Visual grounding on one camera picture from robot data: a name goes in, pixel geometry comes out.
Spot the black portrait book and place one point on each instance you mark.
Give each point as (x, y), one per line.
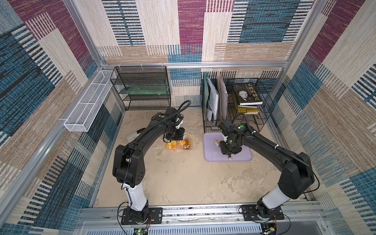
(246, 94)

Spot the yellow book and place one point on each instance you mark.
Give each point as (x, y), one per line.
(248, 110)

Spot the white mesh wall basket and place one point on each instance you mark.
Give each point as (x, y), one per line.
(86, 110)

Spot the brown envelope folder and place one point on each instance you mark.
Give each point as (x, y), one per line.
(223, 96)

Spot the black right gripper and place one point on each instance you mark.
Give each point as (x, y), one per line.
(228, 150)

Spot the grey stapler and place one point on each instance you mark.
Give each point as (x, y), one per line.
(132, 136)

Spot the white paper sheets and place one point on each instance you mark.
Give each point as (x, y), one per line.
(213, 101)

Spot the clear duck resealable bag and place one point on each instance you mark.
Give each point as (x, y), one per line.
(187, 143)

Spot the lilac plastic tray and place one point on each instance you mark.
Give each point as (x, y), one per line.
(212, 152)

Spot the green folder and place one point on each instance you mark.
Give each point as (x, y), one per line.
(205, 92)

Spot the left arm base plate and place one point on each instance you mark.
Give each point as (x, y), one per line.
(132, 217)

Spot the black wire shelf rack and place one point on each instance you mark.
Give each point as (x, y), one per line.
(142, 88)

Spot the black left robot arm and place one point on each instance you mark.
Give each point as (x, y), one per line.
(129, 165)

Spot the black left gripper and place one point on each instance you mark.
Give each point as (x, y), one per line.
(180, 137)

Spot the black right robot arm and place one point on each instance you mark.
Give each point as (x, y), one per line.
(296, 170)

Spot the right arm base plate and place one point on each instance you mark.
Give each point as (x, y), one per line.
(259, 213)

